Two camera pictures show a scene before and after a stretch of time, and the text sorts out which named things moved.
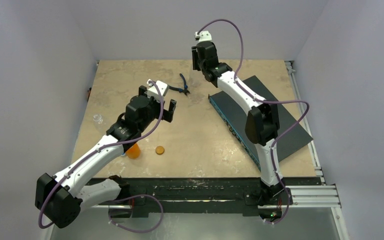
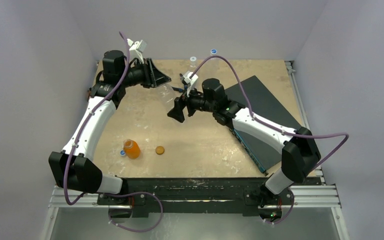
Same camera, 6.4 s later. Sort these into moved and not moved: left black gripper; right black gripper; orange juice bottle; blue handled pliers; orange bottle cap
Moved: left black gripper; right black gripper
Not moved: orange bottle cap; blue handled pliers; orange juice bottle
